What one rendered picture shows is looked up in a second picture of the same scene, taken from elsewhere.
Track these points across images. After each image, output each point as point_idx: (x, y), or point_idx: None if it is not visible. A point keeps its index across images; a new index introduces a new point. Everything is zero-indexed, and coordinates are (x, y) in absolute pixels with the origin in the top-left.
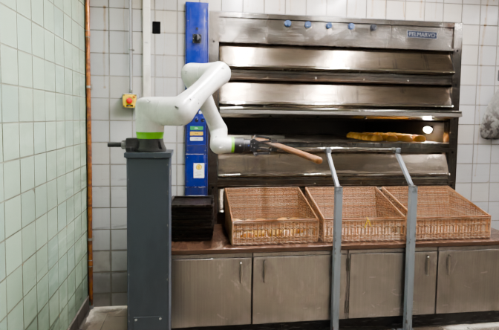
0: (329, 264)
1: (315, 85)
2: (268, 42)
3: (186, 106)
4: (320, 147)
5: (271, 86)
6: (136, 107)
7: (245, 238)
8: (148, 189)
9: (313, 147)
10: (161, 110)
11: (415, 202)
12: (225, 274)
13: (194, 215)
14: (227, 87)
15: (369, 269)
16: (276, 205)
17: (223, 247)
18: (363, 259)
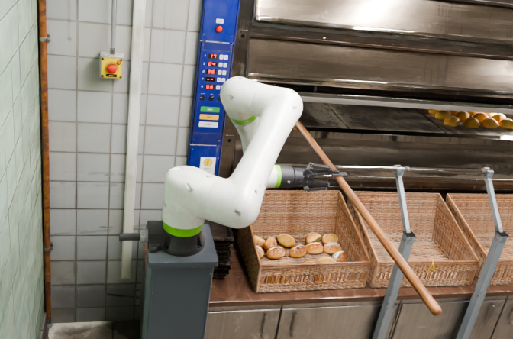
0: (374, 315)
1: (390, 53)
2: None
3: (251, 210)
4: (389, 167)
5: (327, 51)
6: (167, 189)
7: (274, 284)
8: (179, 303)
9: (381, 167)
10: (211, 209)
11: (499, 253)
12: (243, 327)
13: None
14: (262, 49)
15: (421, 319)
16: (308, 214)
17: (244, 298)
18: (416, 309)
